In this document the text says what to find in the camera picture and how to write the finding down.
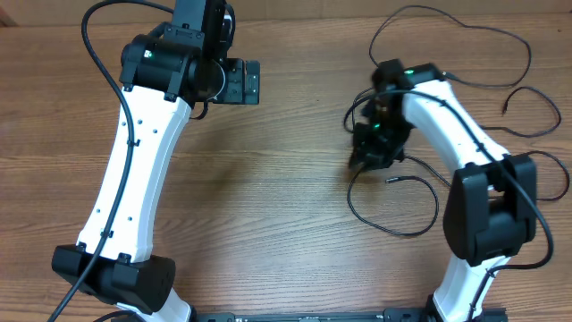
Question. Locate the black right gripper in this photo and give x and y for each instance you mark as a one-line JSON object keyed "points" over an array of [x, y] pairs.
{"points": [[373, 152]]}

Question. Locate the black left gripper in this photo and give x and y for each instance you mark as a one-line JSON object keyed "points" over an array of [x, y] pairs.
{"points": [[234, 92]]}

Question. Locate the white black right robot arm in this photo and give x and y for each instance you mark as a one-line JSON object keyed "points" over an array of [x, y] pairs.
{"points": [[491, 209]]}

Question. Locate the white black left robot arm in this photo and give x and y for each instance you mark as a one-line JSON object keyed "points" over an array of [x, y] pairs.
{"points": [[113, 259]]}

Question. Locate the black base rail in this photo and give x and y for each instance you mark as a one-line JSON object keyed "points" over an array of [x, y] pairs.
{"points": [[308, 316]]}

